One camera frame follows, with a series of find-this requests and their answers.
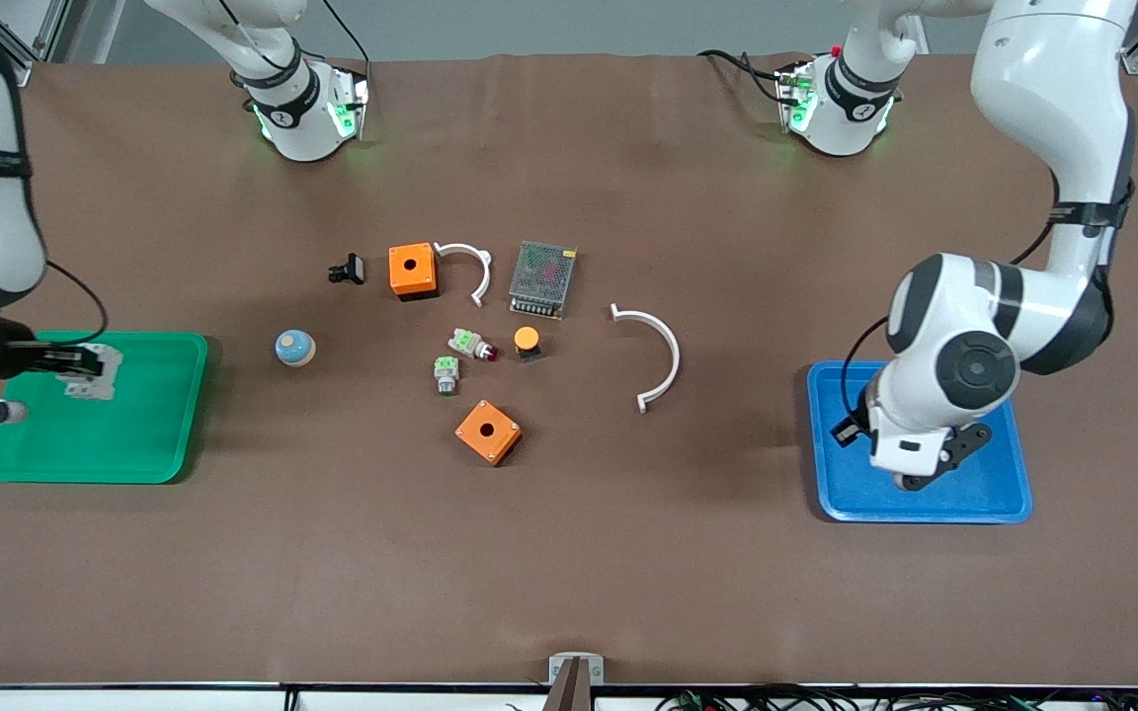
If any blue plastic tray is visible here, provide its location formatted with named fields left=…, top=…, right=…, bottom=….
left=806, top=361, right=1034, bottom=524

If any grey metal table bracket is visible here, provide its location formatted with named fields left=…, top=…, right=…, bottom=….
left=547, top=652, right=607, bottom=711

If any black left base cable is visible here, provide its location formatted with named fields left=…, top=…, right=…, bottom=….
left=697, top=47, right=797, bottom=105

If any orange button enclosure box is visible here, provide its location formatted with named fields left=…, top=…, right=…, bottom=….
left=454, top=399, right=523, bottom=467
left=388, top=242, right=440, bottom=302

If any white red circuit breaker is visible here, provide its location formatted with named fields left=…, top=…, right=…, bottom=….
left=63, top=346, right=124, bottom=402

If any brown table mat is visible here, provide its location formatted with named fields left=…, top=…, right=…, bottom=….
left=0, top=51, right=1138, bottom=688

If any large white curved clip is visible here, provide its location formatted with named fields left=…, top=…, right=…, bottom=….
left=610, top=303, right=682, bottom=415

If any blue dome button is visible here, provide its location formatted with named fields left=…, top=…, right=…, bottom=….
left=275, top=329, right=317, bottom=368

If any green plastic tray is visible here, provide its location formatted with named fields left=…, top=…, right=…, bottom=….
left=0, top=330, right=210, bottom=485

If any black base cable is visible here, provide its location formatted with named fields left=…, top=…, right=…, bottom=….
left=317, top=0, right=372, bottom=90
left=697, top=47, right=797, bottom=105

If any metal mesh power supply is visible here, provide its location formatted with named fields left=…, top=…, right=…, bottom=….
left=509, top=240, right=578, bottom=321

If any cable bundle under table edge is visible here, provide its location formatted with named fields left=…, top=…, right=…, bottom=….
left=653, top=684, right=1138, bottom=711

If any black right base cable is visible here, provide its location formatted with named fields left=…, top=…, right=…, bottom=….
left=317, top=0, right=372, bottom=90

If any small white curved clip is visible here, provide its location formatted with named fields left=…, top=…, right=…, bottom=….
left=434, top=241, right=493, bottom=309

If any green white red-lens indicator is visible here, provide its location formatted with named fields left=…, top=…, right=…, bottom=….
left=447, top=328, right=499, bottom=362

